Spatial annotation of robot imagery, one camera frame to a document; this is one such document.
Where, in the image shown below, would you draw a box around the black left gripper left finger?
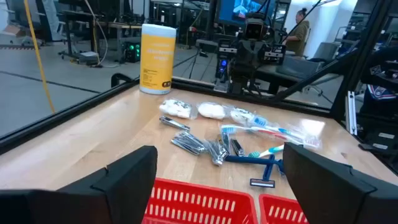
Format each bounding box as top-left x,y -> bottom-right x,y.
0,145 -> 159,224

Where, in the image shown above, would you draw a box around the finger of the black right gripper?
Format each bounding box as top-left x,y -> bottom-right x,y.
251,40 -> 269,75
233,40 -> 252,75

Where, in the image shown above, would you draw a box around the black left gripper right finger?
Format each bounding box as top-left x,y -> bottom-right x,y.
282,142 -> 398,224

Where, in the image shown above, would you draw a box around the bagged white cotton balls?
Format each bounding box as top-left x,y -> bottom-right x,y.
196,101 -> 229,121
158,98 -> 197,120
228,106 -> 259,126

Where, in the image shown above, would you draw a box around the blue white toothbrush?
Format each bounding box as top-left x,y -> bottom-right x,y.
250,114 -> 323,149

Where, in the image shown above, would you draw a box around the red white toothbrush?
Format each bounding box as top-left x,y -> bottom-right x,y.
220,124 -> 304,141

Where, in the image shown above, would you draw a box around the silver nail clipper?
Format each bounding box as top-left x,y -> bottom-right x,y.
220,131 -> 232,153
230,138 -> 246,157
159,115 -> 191,132

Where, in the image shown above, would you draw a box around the bagged silver nail clippers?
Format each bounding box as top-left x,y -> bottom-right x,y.
205,139 -> 230,167
170,130 -> 208,156

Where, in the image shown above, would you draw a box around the computer with blue light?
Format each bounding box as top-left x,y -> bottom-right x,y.
216,55 -> 231,82

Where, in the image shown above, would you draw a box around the blue monitor screen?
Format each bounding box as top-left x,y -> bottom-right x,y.
217,0 -> 278,27

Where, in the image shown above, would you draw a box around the person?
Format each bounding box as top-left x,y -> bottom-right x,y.
281,7 -> 311,58

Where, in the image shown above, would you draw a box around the red plastic basket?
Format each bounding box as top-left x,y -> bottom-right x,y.
258,193 -> 310,224
141,177 -> 259,224

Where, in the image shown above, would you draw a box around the grey chair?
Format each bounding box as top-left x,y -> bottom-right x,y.
310,42 -> 343,63

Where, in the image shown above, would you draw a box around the yellow wipes canister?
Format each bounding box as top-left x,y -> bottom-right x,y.
139,23 -> 177,95

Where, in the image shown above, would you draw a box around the silver aluminium profile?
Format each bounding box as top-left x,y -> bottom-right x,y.
345,90 -> 358,136

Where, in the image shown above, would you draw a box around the black equipment cart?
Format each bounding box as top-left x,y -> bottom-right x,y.
357,46 -> 398,175

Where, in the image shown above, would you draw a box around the computer with green lights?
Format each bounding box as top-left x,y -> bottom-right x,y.
123,40 -> 142,64

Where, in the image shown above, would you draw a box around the black desk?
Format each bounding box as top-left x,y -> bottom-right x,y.
57,9 -> 144,66

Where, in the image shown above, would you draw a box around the cardboard box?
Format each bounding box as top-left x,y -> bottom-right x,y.
0,24 -> 26,39

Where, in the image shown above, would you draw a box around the black aluminium table frame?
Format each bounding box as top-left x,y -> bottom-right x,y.
0,0 -> 398,156

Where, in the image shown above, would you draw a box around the thin yellow cable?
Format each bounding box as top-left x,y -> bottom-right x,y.
82,0 -> 109,68

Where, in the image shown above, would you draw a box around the thick yellow cable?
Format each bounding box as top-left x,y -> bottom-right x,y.
23,0 -> 56,114

